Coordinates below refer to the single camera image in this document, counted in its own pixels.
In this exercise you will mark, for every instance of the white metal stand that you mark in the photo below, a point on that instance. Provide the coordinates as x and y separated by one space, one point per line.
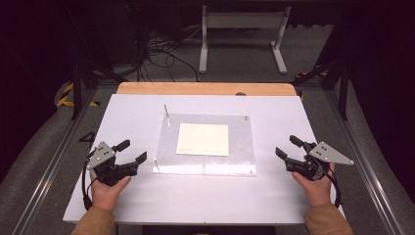
243 20

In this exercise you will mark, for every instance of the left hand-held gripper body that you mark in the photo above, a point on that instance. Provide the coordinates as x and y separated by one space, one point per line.
103 163

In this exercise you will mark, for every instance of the aluminium rail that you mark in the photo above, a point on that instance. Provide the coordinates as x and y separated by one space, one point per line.
365 163
52 163

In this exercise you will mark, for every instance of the white board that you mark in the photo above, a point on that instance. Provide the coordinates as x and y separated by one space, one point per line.
137 124

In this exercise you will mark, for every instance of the person's right hand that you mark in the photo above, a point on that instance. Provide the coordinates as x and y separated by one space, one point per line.
316 192

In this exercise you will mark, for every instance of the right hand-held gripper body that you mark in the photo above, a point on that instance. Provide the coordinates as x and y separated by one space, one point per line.
321 155

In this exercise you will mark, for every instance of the picture card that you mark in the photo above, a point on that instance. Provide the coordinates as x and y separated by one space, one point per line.
203 139

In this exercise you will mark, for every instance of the yellow black floor tape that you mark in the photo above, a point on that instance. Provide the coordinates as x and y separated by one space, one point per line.
308 74
67 96

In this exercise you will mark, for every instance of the black metal stand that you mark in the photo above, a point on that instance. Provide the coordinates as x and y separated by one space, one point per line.
77 84
342 94

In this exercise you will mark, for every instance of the person's left hand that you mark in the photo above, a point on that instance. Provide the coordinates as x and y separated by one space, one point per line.
106 194

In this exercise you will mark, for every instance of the black tape mark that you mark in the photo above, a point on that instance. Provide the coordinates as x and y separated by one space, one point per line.
88 138

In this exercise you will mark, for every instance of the wooden table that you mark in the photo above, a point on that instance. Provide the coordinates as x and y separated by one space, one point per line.
195 88

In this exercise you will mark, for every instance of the clear acrylic photo frame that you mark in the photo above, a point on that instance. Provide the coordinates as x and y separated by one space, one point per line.
241 147

